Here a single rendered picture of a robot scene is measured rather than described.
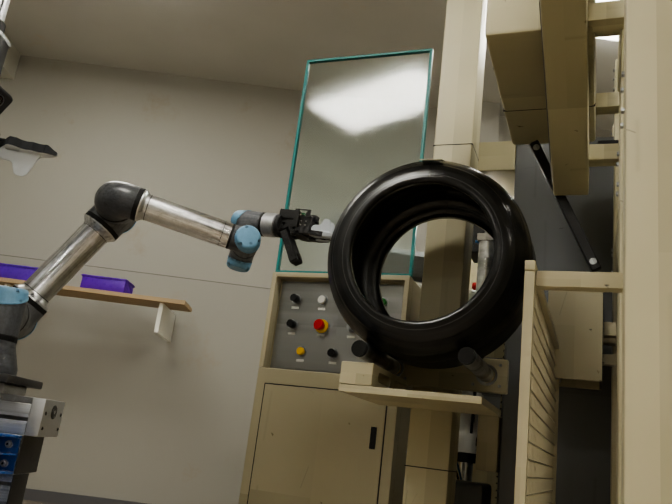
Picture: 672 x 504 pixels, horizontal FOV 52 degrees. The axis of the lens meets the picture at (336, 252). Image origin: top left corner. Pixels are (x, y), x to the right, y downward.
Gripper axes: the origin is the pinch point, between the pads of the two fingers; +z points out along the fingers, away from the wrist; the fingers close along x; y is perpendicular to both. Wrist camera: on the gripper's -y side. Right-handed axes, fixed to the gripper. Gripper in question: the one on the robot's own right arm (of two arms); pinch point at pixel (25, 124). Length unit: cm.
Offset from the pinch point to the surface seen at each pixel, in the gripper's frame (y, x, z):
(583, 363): -6, -132, 71
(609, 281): 2, -54, 81
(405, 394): 13, -102, 32
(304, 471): 29, -163, -21
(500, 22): -70, -66, 55
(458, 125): -84, -125, 30
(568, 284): 3, -54, 75
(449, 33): -120, -120, 24
